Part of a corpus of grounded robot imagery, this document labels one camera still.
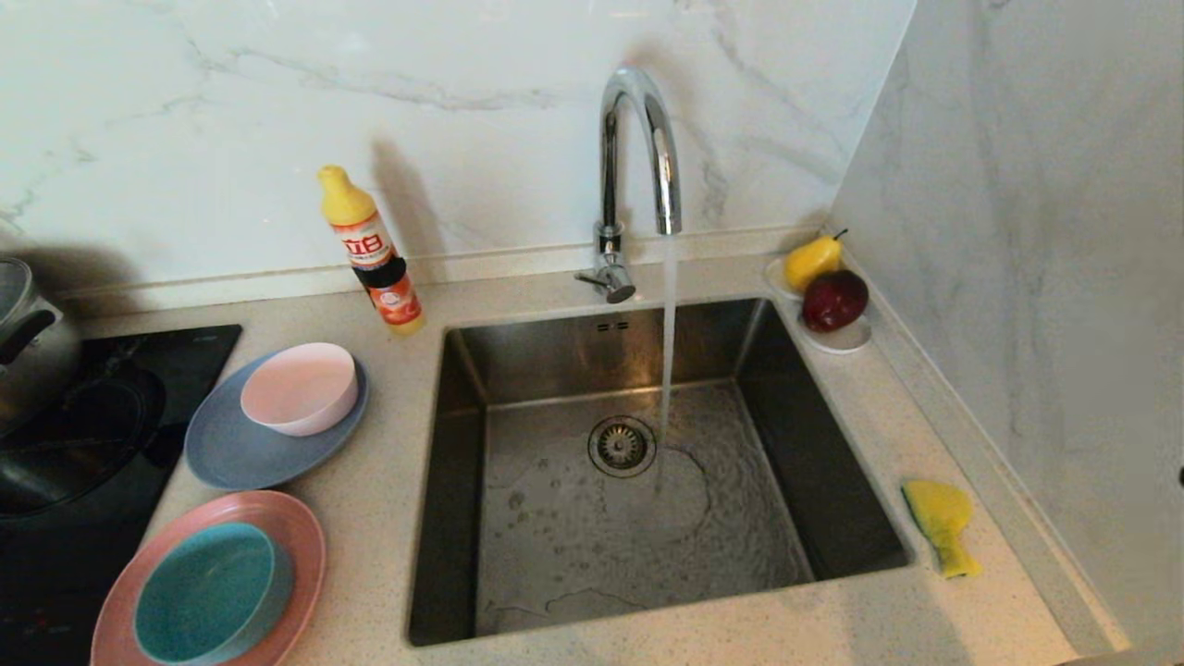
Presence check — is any dark red apple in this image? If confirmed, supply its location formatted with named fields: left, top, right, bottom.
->
left=800, top=268, right=870, bottom=333

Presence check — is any stainless steel sink basin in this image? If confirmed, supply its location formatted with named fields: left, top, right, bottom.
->
left=405, top=296, right=917, bottom=648

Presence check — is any small white fruit dish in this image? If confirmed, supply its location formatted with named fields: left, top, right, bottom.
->
left=764, top=254, right=873, bottom=354

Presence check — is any pink plate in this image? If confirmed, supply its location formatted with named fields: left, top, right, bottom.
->
left=91, top=489, right=327, bottom=666

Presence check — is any black glass cooktop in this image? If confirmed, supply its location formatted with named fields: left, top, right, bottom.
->
left=0, top=324, right=244, bottom=666

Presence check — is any stainless steel pot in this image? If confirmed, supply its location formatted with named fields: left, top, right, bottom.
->
left=0, top=257, right=82, bottom=436

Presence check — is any blue grey plate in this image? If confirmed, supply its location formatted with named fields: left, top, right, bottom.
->
left=185, top=350, right=370, bottom=490

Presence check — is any orange dish soap bottle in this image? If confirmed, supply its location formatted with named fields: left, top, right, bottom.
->
left=318, top=165, right=427, bottom=336

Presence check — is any round metal drain strainer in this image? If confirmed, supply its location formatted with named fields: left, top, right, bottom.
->
left=587, top=415, right=658, bottom=478

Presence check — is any black frying pan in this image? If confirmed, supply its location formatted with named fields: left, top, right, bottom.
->
left=0, top=368, right=167, bottom=519

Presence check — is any yellow green sponge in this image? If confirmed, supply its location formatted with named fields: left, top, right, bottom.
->
left=902, top=479, right=983, bottom=580

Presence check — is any yellow pear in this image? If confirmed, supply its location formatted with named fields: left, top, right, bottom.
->
left=784, top=228, right=849, bottom=292

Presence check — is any teal bowl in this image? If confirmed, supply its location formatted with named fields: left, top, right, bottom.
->
left=134, top=522, right=295, bottom=665

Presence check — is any chrome gooseneck faucet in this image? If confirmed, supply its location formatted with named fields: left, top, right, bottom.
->
left=573, top=63, right=684, bottom=304

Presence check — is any pale pink bowl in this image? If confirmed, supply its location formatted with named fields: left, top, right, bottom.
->
left=240, top=342, right=360, bottom=438

